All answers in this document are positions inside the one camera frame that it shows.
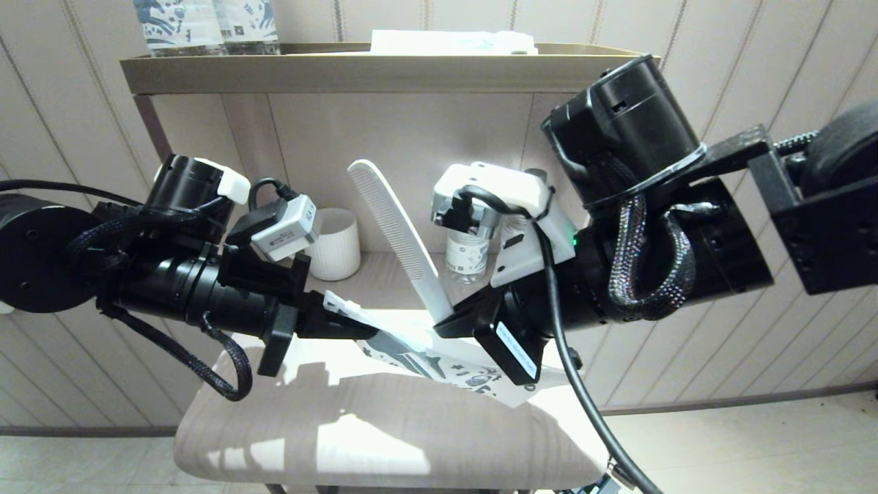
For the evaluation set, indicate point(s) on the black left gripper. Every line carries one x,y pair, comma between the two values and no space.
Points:
281,329

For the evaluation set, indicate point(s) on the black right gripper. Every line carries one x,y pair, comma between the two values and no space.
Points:
521,309

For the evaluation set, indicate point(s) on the white horse-print pouch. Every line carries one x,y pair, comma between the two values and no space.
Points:
446,363

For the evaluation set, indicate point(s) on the white plastic comb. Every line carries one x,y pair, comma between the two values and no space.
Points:
398,226

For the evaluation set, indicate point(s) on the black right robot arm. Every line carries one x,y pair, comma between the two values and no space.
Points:
631,116

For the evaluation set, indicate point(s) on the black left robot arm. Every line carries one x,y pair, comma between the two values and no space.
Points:
171,295

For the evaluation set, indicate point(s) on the white ribbed ceramic mug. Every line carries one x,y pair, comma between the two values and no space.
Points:
339,250

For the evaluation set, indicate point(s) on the beige wooden shelf table unit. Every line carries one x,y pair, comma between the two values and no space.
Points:
384,130

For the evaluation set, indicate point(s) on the white packet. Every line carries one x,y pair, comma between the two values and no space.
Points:
446,42

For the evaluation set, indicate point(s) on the blue print label water bottle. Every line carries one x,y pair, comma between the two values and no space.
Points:
250,27

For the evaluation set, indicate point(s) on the patterned pouches on shelf top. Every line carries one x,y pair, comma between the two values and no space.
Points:
178,27

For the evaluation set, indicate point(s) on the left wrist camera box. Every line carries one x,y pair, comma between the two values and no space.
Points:
285,233

